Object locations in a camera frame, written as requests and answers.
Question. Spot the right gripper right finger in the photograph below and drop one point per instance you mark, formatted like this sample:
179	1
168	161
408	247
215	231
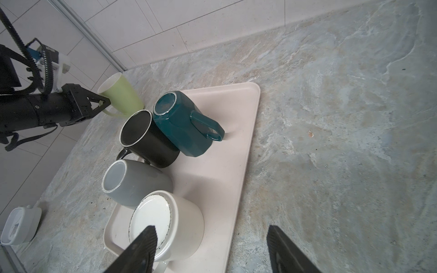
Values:
285	256

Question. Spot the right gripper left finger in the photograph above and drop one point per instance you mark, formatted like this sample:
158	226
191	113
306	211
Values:
139	256

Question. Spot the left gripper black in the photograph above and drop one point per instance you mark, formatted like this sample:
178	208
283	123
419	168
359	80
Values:
76	104

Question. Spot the light green mug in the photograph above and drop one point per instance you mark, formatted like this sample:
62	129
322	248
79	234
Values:
122	96

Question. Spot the white mug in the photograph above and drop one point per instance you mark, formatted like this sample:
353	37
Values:
179	226

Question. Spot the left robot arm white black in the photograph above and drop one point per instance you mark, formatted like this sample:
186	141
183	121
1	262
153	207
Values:
38	105

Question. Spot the black mug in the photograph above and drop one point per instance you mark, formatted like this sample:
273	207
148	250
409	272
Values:
140	135

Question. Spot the grey mug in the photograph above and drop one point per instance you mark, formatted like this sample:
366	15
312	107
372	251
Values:
128	182

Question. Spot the dark green faceted mug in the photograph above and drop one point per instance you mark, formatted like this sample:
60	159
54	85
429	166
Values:
184	125

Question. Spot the beige rectangular tray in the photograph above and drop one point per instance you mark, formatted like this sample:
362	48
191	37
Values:
214	180

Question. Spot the white round table device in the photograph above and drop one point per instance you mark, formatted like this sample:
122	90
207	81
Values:
21	225

